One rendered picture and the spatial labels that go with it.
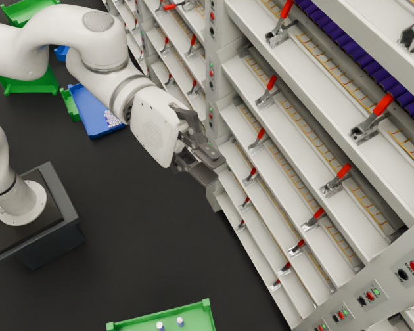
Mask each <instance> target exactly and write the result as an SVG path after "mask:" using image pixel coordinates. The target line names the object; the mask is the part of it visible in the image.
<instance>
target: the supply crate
mask: <svg viewBox="0 0 414 331"><path fill-rule="evenodd" d="M178 317H182V318H183V322H184V326H183V327H179V326H178V323H177V318H178ZM158 322H161V323H162V324H163V325H164V328H165V330H164V331H216V329H215V326H214V321H213V317H212V312H211V308H210V302H209V299H203V300H202V301H201V302H198V303H193V304H190V305H185V306H182V307H177V308H174V309H169V310H166V311H161V312H158V313H153V314H150V315H145V316H142V317H137V318H134V319H129V320H125V321H122V322H116V323H115V324H114V323H113V322H110V323H107V324H106V330H107V331H119V330H120V331H159V330H158V329H157V327H156V324H157V323H158Z"/></svg>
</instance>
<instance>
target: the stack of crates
mask: <svg viewBox="0 0 414 331"><path fill-rule="evenodd" d="M57 4H61V3H60V1H59V0H58V1H57V0H22V1H19V2H17V3H15V4H13V5H10V6H8V7H5V6H4V4H2V5H0V6H1V8H2V10H3V12H4V13H5V16H6V17H7V20H8V21H9V24H10V25H11V26H13V27H16V28H23V27H24V26H25V25H26V24H27V22H28V21H29V20H30V19H31V18H32V17H33V16H34V15H35V14H36V13H37V12H39V11H40V10H42V9H44V8H45V7H49V6H51V5H57Z"/></svg>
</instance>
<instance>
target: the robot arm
mask: <svg viewBox="0 0 414 331"><path fill-rule="evenodd" d="M49 45H63V46H67V47H70V48H69V50H68V52H67V55H66V67H67V69H68V71H69V72H70V73H71V74H72V75H73V76H74V77H75V78H76V79H77V80H78V81H79V82H80V83H81V84H82V85H83V86H84V87H85V88H86V89H87V90H88V91H89V92H90V93H91V94H92V95H94V96H95V97H96V98H97V99H98V100H99V101H100V102H101V103H102V104H103V105H104V106H105V107H106V108H107V109H109V110H110V111H111V112H112V113H113V114H114V115H115V116H116V117H117V118H118V119H119V120H120V121H121V122H122V123H124V124H126V125H127V124H128V125H130V127H131V130H132V132H133V134H134V135H135V136H136V138H137V139H138V141H139V142H140V143H141V144H142V145H143V146H144V148H145V149H146V150H147V151H148V152H149V154H150V155H151V156H152V157H153V158H154V159H155V160H156V161H157V162H158V163H159V164H160V165H161V166H162V167H164V168H167V167H169V166H170V168H171V170H172V172H173V173H174V174H177V173H179V172H185V173H190V174H191V175H192V176H193V177H194V178H195V179H196V180H197V181H198V182H199V183H200V184H201V185H202V186H204V187H208V186H209V185H211V184H212V183H214V182H215V181H217V180H218V178H219V175H218V174H217V173H216V172H215V171H213V170H215V169H216V168H218V167H219V166H221V165H222V164H224V163H225V162H226V157H224V156H223V155H222V154H221V153H220V152H218V151H217V150H216V149H215V148H214V147H213V146H212V145H211V144H210V143H208V138H207V136H205V135H204V134H203V132H202V128H201V126H200V125H199V124H200V123H199V118H198V113H197V111H194V110H189V109H188V108H187V107H186V106H185V105H184V104H182V103H181V102H179V101H178V100H177V99H176V98H174V97H173V96H171V95H170V94H168V93H167V92H165V91H163V90H161V89H160V88H157V86H156V85H155V84H154V83H153V82H152V81H151V80H150V79H149V78H147V77H146V76H145V75H144V74H142V73H141V72H140V71H139V70H138V69H137V68H136V67H135V66H134V65H133V63H132V61H131V59H130V57H129V53H128V47H127V37H126V31H125V28H124V26H123V24H122V23H121V22H120V20H119V19H117V18H116V17H115V16H113V15H111V14H108V13H107V12H103V11H99V10H96V9H90V8H87V7H81V6H76V5H67V4H57V5H51V6H49V7H45V8H44V9H42V10H40V11H39V12H37V13H36V14H35V15H34V16H33V17H32V18H31V19H30V20H29V21H28V22H27V24H26V25H25V26H24V27H23V28H16V27H13V26H8V25H5V24H0V76H4V77H9V78H12V79H18V80H23V81H32V80H36V79H39V78H41V77H42V76H43V75H44V74H45V72H46V71H47V67H48V63H49ZM189 147H190V148H192V149H193V150H195V151H194V153H193V154H194V155H195V156H196V157H197V158H198V159H199V160H201V162H199V161H198V160H197V159H196V158H195V157H194V155H193V154H192V153H191V152H190V151H189V150H188V149H189ZM184 158H187V159H188V160H189V161H183V159H184ZM46 203H47V193H46V192H45V189H44V188H43V187H42V186H41V185H40V184H39V183H37V182H35V181H24V180H23V179H22V178H21V177H20V176H19V175H18V174H17V173H16V172H15V170H14V169H13V168H12V167H11V166H10V165H9V146H8V141H7V137H6V135H5V132H4V131H3V129H2V128H1V127H0V220H2V222H4V223H6V224H8V225H11V226H21V225H25V224H28V223H30V222H32V221H33V220H35V219H36V218H38V217H39V216H40V215H41V213H42V212H43V210H44V209H45V206H46Z"/></svg>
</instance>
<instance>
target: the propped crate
mask: <svg viewBox="0 0 414 331"><path fill-rule="evenodd" d="M68 88H69V90H70V93H71V96H72V98H73V100H74V103H75V105H76V108H77V109H78V112H79V114H80V117H81V120H82V122H83V124H84V126H85V129H86V131H87V134H88V135H89V138H90V140H92V139H95V138H97V137H100V136H103V135H106V134H108V133H111V132H113V131H116V130H119V129H121V128H124V127H126V125H125V124H124V123H122V122H121V125H119V126H116V127H113V128H111V129H109V126H108V125H107V122H106V120H105V118H104V115H105V111H106V110H107V111H108V109H107V108H106V107H105V106H104V105H103V104H102V103H101V102H100V101H99V100H98V99H97V98H96V97H95V96H94V95H92V94H91V93H90V92H89V91H88V90H87V89H86V88H85V87H84V86H83V85H82V84H81V83H79V84H76V85H73V86H72V85H71V84H69V85H68Z"/></svg>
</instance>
